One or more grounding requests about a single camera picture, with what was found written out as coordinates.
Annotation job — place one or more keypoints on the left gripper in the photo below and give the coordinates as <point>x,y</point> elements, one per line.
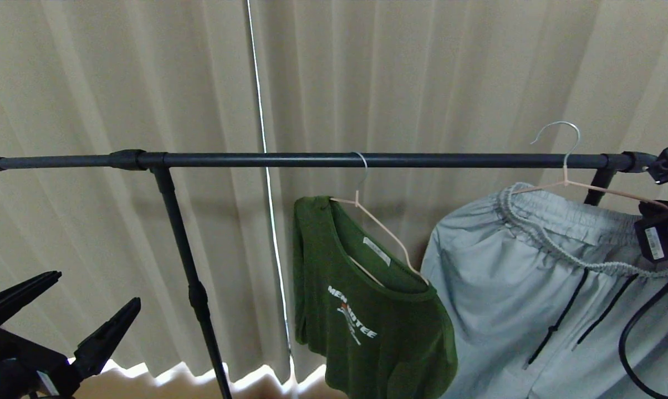
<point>12,366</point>

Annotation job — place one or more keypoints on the pink clothes hanger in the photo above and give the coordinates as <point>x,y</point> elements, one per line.
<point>577,136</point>
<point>386,233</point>

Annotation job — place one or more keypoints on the pale grey shorts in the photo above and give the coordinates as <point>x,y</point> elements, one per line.
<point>505,288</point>

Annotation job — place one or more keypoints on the green printed shirt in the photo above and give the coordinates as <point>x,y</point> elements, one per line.
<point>378,343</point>

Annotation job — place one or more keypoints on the black clothes rack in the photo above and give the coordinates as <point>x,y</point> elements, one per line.
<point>311,160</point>

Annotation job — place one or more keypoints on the beige curtain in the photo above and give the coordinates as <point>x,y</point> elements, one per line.
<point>422,66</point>

